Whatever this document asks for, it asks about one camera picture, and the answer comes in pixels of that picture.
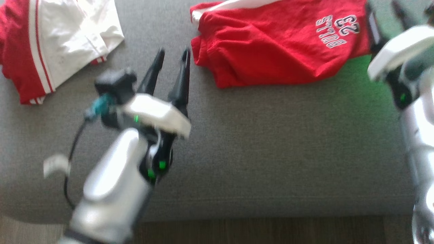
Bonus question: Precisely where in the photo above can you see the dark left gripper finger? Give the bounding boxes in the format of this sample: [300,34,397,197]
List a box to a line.
[168,47,191,117]
[137,48,165,95]

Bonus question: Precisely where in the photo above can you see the teal left cable connector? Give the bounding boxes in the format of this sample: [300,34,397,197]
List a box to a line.
[84,94,114,121]

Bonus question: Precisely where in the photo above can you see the red and white jersey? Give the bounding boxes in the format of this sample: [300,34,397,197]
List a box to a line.
[0,0,125,105]

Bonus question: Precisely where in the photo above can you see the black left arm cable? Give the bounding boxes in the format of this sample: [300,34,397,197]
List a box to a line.
[64,119,88,210]

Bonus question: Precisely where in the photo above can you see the grey fabric sofa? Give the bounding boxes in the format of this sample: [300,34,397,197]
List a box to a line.
[0,0,434,224]

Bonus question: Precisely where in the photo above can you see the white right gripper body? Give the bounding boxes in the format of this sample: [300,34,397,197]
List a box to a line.
[368,25,434,110]

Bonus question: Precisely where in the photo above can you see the red basketball shorts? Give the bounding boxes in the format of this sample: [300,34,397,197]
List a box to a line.
[190,0,372,88]

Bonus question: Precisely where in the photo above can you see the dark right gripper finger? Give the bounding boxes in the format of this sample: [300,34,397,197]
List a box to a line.
[392,0,417,30]
[364,3,387,53]

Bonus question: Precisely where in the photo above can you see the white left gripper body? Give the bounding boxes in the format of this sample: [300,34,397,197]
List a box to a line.
[122,94,192,185]

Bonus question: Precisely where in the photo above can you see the white cable label tag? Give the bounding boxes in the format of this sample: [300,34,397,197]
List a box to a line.
[43,154,71,179]

